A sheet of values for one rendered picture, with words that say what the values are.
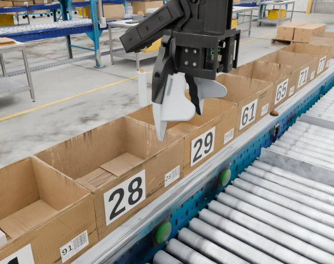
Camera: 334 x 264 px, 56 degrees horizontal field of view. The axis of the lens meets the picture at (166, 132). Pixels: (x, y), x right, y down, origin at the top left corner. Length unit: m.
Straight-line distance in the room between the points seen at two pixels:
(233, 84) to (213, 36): 1.44
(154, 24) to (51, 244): 0.57
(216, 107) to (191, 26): 1.03
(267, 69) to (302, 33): 6.32
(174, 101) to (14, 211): 0.78
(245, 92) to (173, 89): 1.39
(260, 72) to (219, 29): 1.78
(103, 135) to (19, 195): 0.35
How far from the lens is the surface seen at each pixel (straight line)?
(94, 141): 1.17
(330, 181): 1.52
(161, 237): 1.03
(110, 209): 0.90
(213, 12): 0.40
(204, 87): 0.49
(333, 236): 1.27
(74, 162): 1.14
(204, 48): 0.40
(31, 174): 1.06
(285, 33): 8.54
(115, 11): 6.52
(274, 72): 2.13
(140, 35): 0.45
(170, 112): 0.41
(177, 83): 0.41
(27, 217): 1.06
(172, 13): 0.42
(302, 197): 1.39
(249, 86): 1.77
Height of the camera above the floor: 1.54
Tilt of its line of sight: 26 degrees down
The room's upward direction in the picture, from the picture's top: straight up
